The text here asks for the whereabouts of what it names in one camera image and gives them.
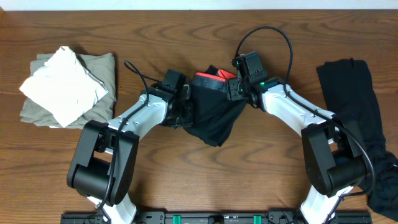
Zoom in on white folded shirt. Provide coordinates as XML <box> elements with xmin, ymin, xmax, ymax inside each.
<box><xmin>19</xmin><ymin>46</ymin><xmax>108</xmax><ymax>128</ymax></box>

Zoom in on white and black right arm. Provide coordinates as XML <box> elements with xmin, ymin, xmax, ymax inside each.
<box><xmin>226</xmin><ymin>76</ymin><xmax>375</xmax><ymax>223</ymax></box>

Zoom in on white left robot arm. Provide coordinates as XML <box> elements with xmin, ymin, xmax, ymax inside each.
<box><xmin>60</xmin><ymin>84</ymin><xmax>192</xmax><ymax>224</ymax></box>

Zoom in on black folded garment at right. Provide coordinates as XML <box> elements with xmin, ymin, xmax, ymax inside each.
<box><xmin>316</xmin><ymin>59</ymin><xmax>397</xmax><ymax>221</ymax></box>

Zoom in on black leggings with red waistband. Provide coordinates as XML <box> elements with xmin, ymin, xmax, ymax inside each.
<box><xmin>184</xmin><ymin>65</ymin><xmax>247</xmax><ymax>147</ymax></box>

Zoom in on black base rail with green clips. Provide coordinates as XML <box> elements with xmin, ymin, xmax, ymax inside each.
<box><xmin>60</xmin><ymin>210</ymin><xmax>373</xmax><ymax>224</ymax></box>

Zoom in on grey-green folded garment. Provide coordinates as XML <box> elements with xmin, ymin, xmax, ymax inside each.
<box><xmin>20</xmin><ymin>53</ymin><xmax>116</xmax><ymax>129</ymax></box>

